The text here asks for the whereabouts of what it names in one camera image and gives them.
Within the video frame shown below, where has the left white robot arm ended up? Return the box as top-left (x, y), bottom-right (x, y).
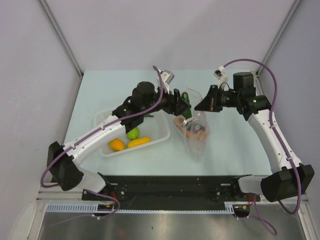
top-left (46, 81), bottom-right (191, 200)

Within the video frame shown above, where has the papaya slice with red flesh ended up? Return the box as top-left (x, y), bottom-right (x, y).
top-left (173, 115), bottom-right (210, 140)

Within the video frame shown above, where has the dark green cucumber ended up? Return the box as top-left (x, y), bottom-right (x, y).
top-left (180, 91), bottom-right (193, 120)

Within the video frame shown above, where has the white plastic basket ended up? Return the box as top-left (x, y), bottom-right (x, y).
top-left (99, 111), bottom-right (171, 158)

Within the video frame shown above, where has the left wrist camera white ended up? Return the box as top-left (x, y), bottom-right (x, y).
top-left (157, 70), bottom-right (175, 93)

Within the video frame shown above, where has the yellow green mango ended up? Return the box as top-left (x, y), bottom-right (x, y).
top-left (107, 138), bottom-right (126, 152)

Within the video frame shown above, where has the white slotted cable duct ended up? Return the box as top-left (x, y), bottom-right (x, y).
top-left (46, 201), bottom-right (253, 215)

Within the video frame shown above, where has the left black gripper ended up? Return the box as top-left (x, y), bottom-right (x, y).
top-left (141, 83), bottom-right (191, 117)

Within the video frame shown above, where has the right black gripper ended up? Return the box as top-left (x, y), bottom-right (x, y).
top-left (195, 84), bottom-right (241, 113)

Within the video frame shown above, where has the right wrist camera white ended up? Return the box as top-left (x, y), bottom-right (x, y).
top-left (213, 65), bottom-right (229, 89)

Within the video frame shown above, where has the green lime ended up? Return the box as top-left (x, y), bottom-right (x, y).
top-left (126, 127), bottom-right (140, 140)

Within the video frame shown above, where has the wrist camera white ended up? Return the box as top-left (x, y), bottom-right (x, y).
top-left (157, 70), bottom-right (175, 93)
top-left (213, 65), bottom-right (229, 89)

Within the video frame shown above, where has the green chili pepper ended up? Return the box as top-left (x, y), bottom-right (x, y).
top-left (144, 114), bottom-right (154, 118)

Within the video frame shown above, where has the clear zip top bag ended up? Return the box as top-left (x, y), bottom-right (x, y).
top-left (173, 87), bottom-right (210, 163)

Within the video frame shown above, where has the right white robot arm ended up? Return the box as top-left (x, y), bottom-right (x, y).
top-left (194, 70), bottom-right (315, 202)

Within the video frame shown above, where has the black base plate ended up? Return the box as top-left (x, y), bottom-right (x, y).
top-left (50, 172), bottom-right (261, 213)

